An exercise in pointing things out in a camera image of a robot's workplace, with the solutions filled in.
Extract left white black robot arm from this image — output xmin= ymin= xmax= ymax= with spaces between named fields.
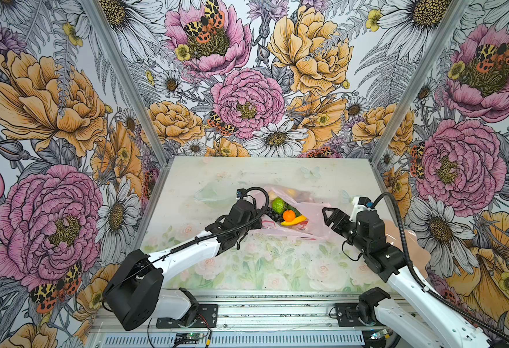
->
xmin=103 ymin=199 xmax=269 ymax=331

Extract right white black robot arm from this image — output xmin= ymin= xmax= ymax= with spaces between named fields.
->
xmin=322 ymin=204 xmax=508 ymax=347

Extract pink plastic bag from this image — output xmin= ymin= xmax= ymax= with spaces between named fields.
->
xmin=252 ymin=186 xmax=332 ymax=240

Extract aluminium corner post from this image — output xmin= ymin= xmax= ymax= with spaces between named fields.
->
xmin=77 ymin=0 xmax=170 ymax=167
xmin=369 ymin=0 xmax=473 ymax=165

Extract right green circuit board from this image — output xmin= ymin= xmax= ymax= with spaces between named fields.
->
xmin=369 ymin=329 xmax=390 ymax=340

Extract white slotted cable duct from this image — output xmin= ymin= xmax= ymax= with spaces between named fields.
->
xmin=98 ymin=331 xmax=365 ymax=347

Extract left aluminium corner post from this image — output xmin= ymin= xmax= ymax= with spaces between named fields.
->
xmin=77 ymin=0 xmax=170 ymax=167

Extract green circuit board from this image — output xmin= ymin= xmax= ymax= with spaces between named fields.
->
xmin=173 ymin=333 xmax=204 ymax=347
xmin=369 ymin=329 xmax=390 ymax=340

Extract left black cable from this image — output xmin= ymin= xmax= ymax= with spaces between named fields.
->
xmin=106 ymin=186 xmax=271 ymax=297

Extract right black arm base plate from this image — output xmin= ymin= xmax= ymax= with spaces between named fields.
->
xmin=328 ymin=302 xmax=384 ymax=327

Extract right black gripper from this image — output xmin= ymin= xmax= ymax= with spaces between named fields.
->
xmin=321 ymin=208 xmax=369 ymax=255

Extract black fake grape bunch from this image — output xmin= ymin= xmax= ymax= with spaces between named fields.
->
xmin=265 ymin=207 xmax=284 ymax=224

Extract dark green fake avocado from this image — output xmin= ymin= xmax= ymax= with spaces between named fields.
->
xmin=286 ymin=204 xmax=302 ymax=217

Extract right aluminium corner post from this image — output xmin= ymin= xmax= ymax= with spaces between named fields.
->
xmin=369 ymin=0 xmax=473 ymax=165

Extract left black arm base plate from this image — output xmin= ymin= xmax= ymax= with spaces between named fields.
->
xmin=156 ymin=304 xmax=219 ymax=329

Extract yellow fake banana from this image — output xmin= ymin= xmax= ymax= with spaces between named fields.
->
xmin=280 ymin=215 xmax=307 ymax=226

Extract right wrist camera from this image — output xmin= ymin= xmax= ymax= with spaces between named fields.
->
xmin=351 ymin=196 xmax=374 ymax=218

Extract orange fake tangerine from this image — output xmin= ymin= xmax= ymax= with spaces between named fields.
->
xmin=282 ymin=210 xmax=296 ymax=223

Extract bright green fake lime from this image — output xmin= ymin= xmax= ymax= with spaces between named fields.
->
xmin=271 ymin=197 xmax=287 ymax=215

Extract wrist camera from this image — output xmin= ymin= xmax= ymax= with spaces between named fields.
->
xmin=351 ymin=196 xmax=374 ymax=218
xmin=236 ymin=188 xmax=249 ymax=200

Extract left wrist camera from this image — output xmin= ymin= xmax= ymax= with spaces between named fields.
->
xmin=236 ymin=188 xmax=249 ymax=200

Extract left green circuit board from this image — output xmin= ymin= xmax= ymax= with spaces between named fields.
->
xmin=173 ymin=333 xmax=204 ymax=347

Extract right black corrugated cable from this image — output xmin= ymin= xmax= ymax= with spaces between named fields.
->
xmin=372 ymin=191 xmax=509 ymax=348

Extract aluminium mounting rail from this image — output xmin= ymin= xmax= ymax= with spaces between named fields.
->
xmin=90 ymin=290 xmax=416 ymax=334

